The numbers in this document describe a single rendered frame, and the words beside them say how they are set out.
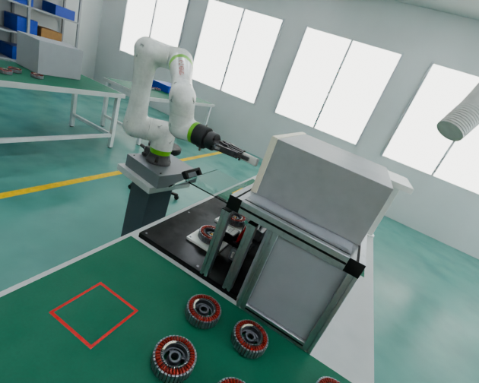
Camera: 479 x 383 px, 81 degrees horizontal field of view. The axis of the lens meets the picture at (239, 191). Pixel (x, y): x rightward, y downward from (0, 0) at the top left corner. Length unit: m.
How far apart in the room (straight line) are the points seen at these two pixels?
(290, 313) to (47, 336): 0.67
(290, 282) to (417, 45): 5.26
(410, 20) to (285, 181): 5.18
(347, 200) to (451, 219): 5.24
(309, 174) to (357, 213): 0.18
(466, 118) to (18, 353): 2.18
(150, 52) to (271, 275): 1.16
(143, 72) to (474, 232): 5.75
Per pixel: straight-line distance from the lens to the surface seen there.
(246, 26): 6.49
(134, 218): 1.91
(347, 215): 0.92
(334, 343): 1.16
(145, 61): 1.56
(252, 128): 6.17
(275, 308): 1.01
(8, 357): 0.88
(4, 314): 0.95
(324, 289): 0.92
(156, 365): 0.82
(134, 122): 1.66
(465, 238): 6.26
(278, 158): 0.92
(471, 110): 2.13
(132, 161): 1.78
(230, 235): 1.16
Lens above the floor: 1.46
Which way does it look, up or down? 22 degrees down
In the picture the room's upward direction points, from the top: 20 degrees clockwise
